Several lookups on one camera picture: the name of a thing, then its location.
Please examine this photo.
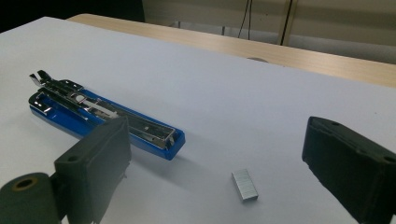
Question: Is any black hanging cable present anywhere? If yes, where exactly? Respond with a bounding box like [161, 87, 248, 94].
[237, 0, 250, 40]

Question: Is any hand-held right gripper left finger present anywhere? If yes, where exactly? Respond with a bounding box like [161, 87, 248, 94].
[54, 116, 133, 224]

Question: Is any blue stapler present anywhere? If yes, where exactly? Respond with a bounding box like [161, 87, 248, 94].
[28, 69, 186, 161]

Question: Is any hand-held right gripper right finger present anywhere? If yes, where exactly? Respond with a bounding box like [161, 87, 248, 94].
[302, 116, 396, 224]

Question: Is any black curtain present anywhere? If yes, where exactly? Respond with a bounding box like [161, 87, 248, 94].
[0, 0, 146, 34]

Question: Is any white table cover sheet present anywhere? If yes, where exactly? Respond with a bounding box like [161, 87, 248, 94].
[0, 16, 396, 224]

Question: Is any silver staple strip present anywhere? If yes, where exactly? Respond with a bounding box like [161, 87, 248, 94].
[231, 169, 260, 203]

